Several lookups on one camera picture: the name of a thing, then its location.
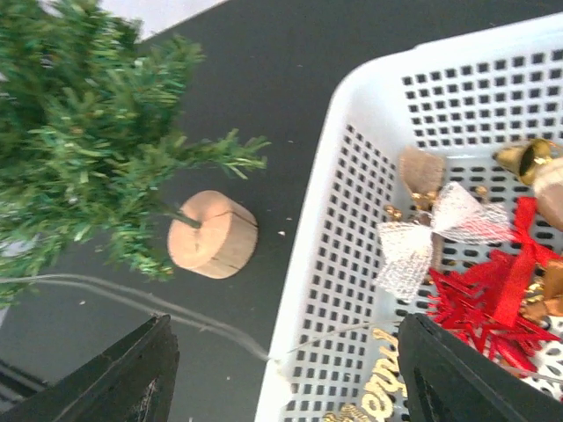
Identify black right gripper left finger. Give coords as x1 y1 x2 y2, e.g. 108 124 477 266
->
1 315 179 421

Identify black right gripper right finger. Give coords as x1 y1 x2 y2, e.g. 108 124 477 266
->
398 314 562 422

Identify white bulb light string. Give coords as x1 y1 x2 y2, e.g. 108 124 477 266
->
0 273 397 366

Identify white perforated plastic basket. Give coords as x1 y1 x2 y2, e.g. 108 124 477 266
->
255 14 562 421

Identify gold merry christmas sign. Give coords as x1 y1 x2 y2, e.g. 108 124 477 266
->
323 328 407 422

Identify round wooden tree base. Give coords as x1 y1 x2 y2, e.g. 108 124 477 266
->
167 190 259 280

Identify small green christmas tree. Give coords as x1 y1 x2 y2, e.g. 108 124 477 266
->
1 1 267 307

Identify red star ornament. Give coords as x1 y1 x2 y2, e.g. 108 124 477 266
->
429 197 562 376

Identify white mesh bow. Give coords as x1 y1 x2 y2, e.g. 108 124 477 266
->
374 182 514 302

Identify burlap bow ornament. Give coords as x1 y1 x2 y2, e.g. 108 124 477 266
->
398 147 445 211

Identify wooden ornament pieces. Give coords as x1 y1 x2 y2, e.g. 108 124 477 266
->
521 158 562 324

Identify gold bell ornament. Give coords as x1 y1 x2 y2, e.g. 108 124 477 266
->
493 138 562 186

